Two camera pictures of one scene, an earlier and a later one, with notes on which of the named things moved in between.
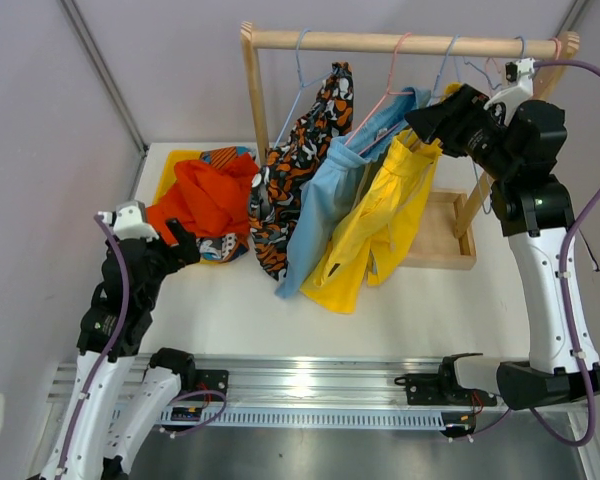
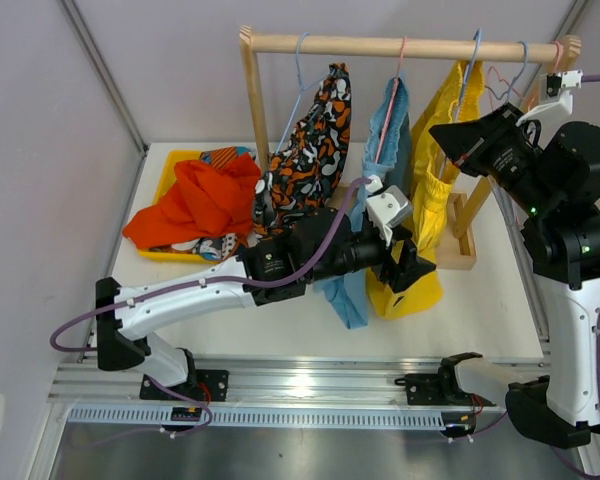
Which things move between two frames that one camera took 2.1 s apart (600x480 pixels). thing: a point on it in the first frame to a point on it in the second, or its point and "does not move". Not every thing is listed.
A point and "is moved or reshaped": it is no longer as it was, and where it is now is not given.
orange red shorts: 209,200 does not move
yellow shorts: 384,227 is moved or reshaped
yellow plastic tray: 168,176 does not move
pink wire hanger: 389,93 is moved or reshaped
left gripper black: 181,254 to 411,267
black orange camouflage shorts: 278,180 does not move
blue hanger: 498,86 is moved or reshaped
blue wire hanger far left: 303,85 does not move
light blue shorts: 324,192 to 386,158
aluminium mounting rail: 328,380 does not move
